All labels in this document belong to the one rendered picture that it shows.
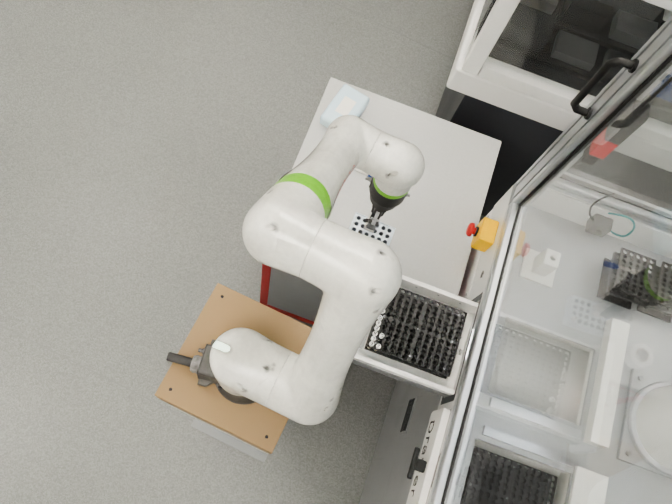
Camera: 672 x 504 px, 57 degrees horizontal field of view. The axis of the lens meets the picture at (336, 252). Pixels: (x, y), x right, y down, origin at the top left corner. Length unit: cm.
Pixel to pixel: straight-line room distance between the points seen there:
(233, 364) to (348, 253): 43
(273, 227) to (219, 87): 194
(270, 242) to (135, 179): 175
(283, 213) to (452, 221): 95
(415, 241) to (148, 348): 116
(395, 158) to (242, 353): 53
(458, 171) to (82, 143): 160
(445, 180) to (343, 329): 94
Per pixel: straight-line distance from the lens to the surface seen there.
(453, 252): 186
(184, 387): 158
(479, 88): 202
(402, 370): 165
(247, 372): 132
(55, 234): 270
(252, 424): 156
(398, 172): 138
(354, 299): 102
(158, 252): 259
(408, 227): 185
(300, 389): 128
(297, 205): 104
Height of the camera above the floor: 242
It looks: 69 degrees down
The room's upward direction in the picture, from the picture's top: 22 degrees clockwise
